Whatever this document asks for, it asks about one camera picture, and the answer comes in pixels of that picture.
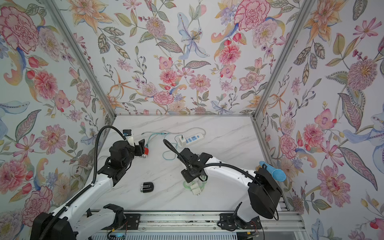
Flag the white charger green cable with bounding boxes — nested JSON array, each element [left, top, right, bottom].
[[182, 176, 208, 196]]

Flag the white power strip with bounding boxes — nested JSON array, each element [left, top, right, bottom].
[[140, 126, 208, 148]]

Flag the white charger teal cable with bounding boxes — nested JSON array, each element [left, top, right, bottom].
[[145, 131, 188, 161]]

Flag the red electric shaver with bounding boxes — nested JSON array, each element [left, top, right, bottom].
[[142, 148, 149, 158]]

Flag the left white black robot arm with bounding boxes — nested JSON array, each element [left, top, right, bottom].
[[31, 126, 146, 240]]

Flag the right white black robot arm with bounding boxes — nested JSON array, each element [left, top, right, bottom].
[[163, 140, 287, 224]]

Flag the black electric shaver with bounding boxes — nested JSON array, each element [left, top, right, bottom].
[[140, 182, 155, 193]]

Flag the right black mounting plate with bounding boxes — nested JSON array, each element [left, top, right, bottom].
[[217, 202, 262, 232]]

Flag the black mounting plate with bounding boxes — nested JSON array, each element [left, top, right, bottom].
[[103, 204, 141, 230], [217, 202, 262, 232]]

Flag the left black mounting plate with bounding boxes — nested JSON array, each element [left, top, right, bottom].
[[103, 204, 141, 230]]

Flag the blue microphone on stand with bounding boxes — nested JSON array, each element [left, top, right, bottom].
[[259, 161, 287, 182]]

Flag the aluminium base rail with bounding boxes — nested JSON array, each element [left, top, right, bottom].
[[47, 211, 307, 233]]

